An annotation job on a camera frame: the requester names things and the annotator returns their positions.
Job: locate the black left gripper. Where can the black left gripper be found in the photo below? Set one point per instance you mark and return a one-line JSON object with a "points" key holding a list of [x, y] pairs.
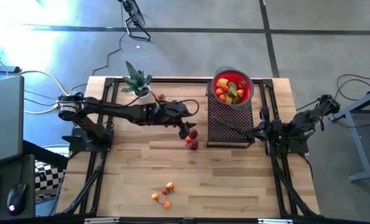
{"points": [[172, 113]]}

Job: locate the orange yellow toy peach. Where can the orange yellow toy peach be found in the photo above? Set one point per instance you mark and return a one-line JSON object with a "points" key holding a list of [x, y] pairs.
{"points": [[155, 196], [240, 93]]}

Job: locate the black toy knife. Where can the black toy knife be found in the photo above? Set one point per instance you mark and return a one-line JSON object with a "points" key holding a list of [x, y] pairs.
{"points": [[234, 127]]}

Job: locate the red collapsible colander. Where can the red collapsible colander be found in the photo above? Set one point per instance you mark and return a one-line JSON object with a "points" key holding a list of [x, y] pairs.
{"points": [[250, 90]]}

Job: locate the dark grey desk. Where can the dark grey desk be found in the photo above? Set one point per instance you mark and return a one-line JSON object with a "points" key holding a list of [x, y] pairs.
{"points": [[4, 171]]}

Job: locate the red apple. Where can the red apple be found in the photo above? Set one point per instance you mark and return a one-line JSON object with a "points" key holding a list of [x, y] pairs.
{"points": [[193, 145]]}

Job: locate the brown wooden bowl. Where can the brown wooden bowl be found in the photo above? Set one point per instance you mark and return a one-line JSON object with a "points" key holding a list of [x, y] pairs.
{"points": [[166, 204]]}

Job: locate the green snake plant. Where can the green snake plant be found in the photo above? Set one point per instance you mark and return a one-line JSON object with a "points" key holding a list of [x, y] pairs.
{"points": [[138, 79]]}

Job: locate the silver aluminium bar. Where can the silver aluminium bar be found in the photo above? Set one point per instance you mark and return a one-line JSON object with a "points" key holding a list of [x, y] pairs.
{"points": [[275, 221], [102, 220]]}

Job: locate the black floor fan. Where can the black floor fan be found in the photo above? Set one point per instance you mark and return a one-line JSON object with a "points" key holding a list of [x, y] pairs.
{"points": [[135, 14]]}

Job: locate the grey metal table frame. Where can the grey metal table frame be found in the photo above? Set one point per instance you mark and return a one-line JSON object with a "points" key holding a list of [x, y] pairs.
{"points": [[357, 144]]}

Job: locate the black computer mouse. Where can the black computer mouse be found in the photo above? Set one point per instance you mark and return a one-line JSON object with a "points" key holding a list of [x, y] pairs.
{"points": [[16, 199]]}

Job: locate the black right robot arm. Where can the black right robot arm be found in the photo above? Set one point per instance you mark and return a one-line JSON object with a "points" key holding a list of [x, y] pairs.
{"points": [[309, 121]]}

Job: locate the dark red toy plum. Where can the dark red toy plum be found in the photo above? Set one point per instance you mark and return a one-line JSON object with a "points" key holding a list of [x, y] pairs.
{"points": [[193, 133]]}

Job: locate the black perforated metal stand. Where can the black perforated metal stand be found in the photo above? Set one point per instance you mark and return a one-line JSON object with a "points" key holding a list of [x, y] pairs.
{"points": [[231, 133]]}

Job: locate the grey flat monitor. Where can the grey flat monitor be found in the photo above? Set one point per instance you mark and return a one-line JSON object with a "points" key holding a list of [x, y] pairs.
{"points": [[2, 121]]}

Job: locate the red orange toy fruit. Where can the red orange toy fruit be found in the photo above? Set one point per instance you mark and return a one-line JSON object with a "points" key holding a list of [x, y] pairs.
{"points": [[188, 139]]}

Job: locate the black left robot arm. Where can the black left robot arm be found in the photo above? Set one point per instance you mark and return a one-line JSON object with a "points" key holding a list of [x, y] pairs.
{"points": [[125, 110]]}

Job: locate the red toy strawberry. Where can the red toy strawberry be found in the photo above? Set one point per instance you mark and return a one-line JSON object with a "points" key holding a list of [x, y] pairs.
{"points": [[241, 86], [164, 191], [160, 96]]}

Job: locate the white plant pot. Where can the white plant pot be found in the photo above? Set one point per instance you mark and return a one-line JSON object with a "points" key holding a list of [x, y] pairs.
{"points": [[145, 93]]}

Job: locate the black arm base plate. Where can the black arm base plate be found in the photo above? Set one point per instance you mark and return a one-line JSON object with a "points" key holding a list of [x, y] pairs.
{"points": [[292, 148], [76, 142]]}

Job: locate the black white checkerboard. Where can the black white checkerboard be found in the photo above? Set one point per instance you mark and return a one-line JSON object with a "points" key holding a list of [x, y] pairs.
{"points": [[48, 179]]}

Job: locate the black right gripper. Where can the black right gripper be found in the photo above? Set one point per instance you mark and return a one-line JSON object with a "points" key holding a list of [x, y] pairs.
{"points": [[276, 130]]}

